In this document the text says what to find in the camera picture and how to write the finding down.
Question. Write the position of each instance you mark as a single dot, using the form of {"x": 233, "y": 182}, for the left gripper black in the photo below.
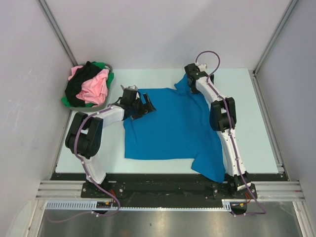
{"x": 146, "y": 108}

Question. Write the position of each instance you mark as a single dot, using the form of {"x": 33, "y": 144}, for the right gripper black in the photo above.
{"x": 194, "y": 91}

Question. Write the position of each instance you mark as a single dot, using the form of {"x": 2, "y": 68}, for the blue t shirt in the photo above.
{"x": 178, "y": 129}

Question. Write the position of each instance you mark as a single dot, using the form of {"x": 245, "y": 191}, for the grey laundry basket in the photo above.
{"x": 93, "y": 109}

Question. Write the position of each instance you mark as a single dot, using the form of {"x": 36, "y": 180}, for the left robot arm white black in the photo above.
{"x": 85, "y": 133}

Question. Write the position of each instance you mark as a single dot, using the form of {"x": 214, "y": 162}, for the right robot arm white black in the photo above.
{"x": 223, "y": 120}

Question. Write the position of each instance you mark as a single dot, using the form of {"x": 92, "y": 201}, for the pink t shirt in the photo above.
{"x": 94, "y": 91}

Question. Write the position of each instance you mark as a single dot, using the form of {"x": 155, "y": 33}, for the green t shirt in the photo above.
{"x": 88, "y": 85}

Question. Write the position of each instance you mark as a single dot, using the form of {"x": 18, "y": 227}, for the black t shirt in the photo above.
{"x": 74, "y": 85}

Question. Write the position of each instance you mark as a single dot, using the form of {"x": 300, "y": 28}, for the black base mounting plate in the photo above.
{"x": 175, "y": 190}

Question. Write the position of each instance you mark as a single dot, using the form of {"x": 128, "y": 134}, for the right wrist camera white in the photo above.
{"x": 201, "y": 67}

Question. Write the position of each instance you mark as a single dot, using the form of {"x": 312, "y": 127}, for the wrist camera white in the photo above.
{"x": 130, "y": 88}
{"x": 201, "y": 67}

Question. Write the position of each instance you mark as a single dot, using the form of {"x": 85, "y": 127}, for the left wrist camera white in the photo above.
{"x": 130, "y": 88}

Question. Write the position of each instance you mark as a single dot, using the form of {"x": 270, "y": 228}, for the white slotted cable duct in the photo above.
{"x": 93, "y": 205}

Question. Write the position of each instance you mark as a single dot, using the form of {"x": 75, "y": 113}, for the aluminium frame rail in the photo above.
{"x": 266, "y": 190}

